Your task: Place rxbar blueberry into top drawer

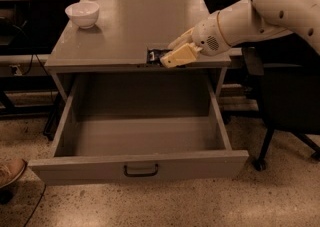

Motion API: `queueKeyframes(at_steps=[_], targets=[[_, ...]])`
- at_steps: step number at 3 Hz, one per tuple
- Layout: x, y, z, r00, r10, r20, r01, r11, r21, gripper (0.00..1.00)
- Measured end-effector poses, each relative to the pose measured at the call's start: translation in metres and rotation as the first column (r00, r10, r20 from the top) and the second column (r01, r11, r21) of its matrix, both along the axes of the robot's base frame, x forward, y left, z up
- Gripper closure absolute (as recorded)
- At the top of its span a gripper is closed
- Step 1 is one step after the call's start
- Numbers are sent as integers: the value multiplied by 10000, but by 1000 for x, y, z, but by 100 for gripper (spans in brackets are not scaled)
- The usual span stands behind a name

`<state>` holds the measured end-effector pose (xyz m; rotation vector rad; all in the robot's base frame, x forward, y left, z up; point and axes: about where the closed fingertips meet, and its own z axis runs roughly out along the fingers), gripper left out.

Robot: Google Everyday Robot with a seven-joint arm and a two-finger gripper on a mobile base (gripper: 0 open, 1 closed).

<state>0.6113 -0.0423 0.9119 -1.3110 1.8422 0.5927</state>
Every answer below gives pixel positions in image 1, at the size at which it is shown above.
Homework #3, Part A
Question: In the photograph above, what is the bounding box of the black drawer handle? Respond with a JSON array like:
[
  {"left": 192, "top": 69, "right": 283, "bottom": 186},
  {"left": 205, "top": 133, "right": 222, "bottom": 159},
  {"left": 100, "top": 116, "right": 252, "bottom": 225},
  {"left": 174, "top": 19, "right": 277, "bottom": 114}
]
[{"left": 123, "top": 164, "right": 159, "bottom": 178}]

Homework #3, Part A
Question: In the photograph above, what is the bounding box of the white wall outlet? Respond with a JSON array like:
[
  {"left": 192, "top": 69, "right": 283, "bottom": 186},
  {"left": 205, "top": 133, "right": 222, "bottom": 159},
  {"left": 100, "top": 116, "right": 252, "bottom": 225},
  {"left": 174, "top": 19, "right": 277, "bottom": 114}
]
[{"left": 10, "top": 65, "right": 22, "bottom": 76}]

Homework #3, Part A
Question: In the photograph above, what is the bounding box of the black power cable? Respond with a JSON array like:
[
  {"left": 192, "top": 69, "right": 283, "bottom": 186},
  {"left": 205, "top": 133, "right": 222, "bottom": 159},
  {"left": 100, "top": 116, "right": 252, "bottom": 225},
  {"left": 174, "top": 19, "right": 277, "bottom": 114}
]
[{"left": 13, "top": 0, "right": 56, "bottom": 105}]

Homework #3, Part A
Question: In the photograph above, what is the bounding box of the open grey top drawer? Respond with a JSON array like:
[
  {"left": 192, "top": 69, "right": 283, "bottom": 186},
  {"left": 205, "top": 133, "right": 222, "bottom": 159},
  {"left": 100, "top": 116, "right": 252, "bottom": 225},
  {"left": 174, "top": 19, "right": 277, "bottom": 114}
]
[{"left": 27, "top": 72, "right": 250, "bottom": 186}]

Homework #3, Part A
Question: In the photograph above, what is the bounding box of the black office chair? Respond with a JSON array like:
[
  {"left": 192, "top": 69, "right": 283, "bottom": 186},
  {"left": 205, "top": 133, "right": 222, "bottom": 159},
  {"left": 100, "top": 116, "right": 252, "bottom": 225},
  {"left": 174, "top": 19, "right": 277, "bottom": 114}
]
[{"left": 242, "top": 34, "right": 320, "bottom": 171}]

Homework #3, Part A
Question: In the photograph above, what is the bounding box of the black floor cable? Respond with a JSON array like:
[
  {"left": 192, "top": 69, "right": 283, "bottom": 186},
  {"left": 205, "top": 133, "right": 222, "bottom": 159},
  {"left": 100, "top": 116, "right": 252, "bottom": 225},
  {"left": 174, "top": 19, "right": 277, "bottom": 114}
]
[{"left": 22, "top": 184, "right": 47, "bottom": 227}]

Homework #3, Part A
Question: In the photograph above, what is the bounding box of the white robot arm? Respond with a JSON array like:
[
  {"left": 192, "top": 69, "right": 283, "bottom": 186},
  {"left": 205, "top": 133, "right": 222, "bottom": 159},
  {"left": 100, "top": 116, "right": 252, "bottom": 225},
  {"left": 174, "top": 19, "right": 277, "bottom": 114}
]
[{"left": 160, "top": 0, "right": 320, "bottom": 68}]

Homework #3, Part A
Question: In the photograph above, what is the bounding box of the white ceramic bowl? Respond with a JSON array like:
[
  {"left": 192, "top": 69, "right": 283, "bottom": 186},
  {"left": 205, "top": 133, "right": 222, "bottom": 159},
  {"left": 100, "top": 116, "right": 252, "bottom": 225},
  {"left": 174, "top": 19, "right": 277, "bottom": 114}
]
[{"left": 65, "top": 1, "right": 100, "bottom": 29}]

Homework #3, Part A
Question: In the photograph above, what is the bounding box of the tan shoe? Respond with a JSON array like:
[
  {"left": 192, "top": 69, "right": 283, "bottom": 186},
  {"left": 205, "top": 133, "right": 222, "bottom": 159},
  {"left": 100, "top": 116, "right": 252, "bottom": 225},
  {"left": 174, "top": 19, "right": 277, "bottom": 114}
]
[{"left": 0, "top": 159, "right": 26, "bottom": 188}]

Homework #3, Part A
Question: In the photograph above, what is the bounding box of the blue rxbar blueberry wrapper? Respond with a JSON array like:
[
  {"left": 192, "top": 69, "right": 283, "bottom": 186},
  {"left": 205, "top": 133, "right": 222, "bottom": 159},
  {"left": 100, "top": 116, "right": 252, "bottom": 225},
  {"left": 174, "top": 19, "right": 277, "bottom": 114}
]
[{"left": 147, "top": 49, "right": 170, "bottom": 65}]

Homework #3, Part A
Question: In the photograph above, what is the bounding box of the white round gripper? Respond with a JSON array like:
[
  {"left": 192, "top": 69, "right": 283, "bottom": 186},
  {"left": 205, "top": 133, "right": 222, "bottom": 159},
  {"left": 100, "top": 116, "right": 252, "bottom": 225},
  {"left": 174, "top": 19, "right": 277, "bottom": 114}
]
[{"left": 160, "top": 0, "right": 291, "bottom": 68}]

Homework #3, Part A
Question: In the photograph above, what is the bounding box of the grey metal drawer cabinet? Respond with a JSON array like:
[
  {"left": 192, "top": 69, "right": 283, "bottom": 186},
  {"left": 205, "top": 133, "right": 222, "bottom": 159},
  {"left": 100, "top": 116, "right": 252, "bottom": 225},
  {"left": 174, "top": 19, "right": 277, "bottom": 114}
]
[{"left": 46, "top": 0, "right": 231, "bottom": 106}]

